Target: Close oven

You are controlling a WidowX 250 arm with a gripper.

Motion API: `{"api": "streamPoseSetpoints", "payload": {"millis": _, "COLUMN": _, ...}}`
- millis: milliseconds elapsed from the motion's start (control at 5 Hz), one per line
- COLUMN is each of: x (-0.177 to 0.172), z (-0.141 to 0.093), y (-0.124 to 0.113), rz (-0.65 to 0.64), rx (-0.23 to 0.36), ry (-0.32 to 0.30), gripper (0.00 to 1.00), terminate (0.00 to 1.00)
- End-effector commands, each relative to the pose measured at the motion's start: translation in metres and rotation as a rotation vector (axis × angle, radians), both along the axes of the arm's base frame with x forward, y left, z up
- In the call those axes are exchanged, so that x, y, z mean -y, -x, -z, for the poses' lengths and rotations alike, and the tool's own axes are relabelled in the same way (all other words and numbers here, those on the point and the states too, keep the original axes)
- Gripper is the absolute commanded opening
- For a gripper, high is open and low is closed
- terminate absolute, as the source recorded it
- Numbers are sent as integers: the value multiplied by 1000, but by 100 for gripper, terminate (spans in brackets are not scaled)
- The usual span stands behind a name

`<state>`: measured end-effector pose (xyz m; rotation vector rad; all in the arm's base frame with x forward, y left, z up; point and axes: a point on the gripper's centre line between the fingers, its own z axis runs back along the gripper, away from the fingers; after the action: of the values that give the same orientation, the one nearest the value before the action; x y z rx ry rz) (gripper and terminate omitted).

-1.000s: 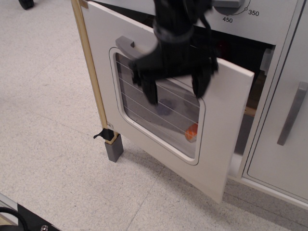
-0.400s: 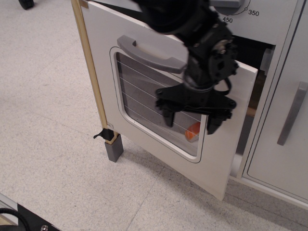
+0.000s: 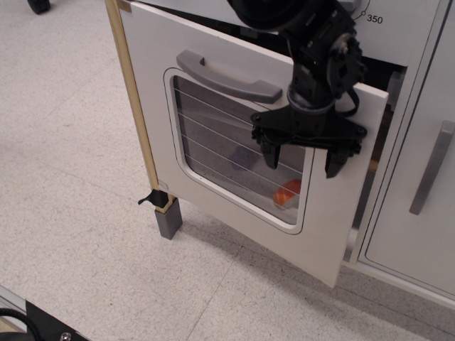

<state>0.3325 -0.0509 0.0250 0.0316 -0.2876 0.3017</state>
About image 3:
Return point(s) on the blue toy grapes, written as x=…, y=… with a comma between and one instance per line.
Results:
x=242, y=159

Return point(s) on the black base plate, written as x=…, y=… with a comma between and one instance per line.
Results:
x=50, y=328

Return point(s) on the silver cupboard door handle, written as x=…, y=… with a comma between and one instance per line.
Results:
x=434, y=164

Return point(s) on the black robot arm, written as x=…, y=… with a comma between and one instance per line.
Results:
x=328, y=64

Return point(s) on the white oven door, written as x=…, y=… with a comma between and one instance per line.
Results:
x=203, y=150

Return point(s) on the grey oven temperature knob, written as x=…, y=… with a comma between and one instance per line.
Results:
x=349, y=5

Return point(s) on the toy salmon sushi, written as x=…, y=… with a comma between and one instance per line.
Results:
x=288, y=194

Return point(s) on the grey oven door handle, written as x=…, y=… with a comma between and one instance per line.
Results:
x=260, y=91

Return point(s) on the white toy kitchen cabinet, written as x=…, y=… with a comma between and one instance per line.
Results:
x=397, y=39

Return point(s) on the grey cabinet leg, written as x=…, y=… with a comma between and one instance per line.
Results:
x=171, y=221

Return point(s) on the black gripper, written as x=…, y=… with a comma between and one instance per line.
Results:
x=328, y=130

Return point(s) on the white cupboard door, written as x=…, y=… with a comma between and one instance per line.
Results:
x=420, y=248

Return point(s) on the black clip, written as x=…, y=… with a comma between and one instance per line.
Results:
x=158, y=198

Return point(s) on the black caster wheel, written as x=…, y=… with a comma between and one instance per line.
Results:
x=39, y=6

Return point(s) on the grey oven tray shelf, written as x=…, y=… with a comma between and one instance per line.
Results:
x=196, y=101

